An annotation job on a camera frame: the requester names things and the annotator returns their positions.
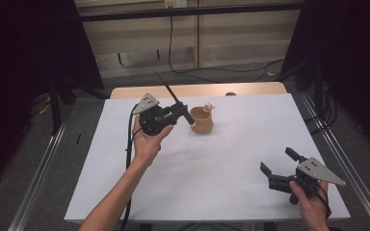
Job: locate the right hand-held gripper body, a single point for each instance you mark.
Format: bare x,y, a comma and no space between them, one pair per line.
314,168

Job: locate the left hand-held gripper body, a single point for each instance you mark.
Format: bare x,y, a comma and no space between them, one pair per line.
151,120

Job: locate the brown ceramic cup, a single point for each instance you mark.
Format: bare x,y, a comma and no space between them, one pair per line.
203,123

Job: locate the person's left hand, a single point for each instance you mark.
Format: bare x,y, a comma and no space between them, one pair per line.
146,146

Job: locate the person's right hand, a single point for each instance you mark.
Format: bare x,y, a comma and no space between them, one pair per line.
314,210

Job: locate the wooden table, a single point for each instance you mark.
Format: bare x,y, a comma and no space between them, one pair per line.
205,90

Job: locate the small black floor piece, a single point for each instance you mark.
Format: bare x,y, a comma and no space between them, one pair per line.
78,138

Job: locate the black metal stand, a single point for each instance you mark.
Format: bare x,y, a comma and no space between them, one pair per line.
55,109

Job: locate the black horizontal bar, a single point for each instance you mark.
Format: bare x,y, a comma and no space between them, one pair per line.
189,12

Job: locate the black curtain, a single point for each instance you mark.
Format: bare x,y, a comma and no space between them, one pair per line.
350,48
19,64

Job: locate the aluminium rail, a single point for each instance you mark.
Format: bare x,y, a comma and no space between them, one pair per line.
350,160
35,183

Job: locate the white wall socket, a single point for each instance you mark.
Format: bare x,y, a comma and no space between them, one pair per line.
175,3

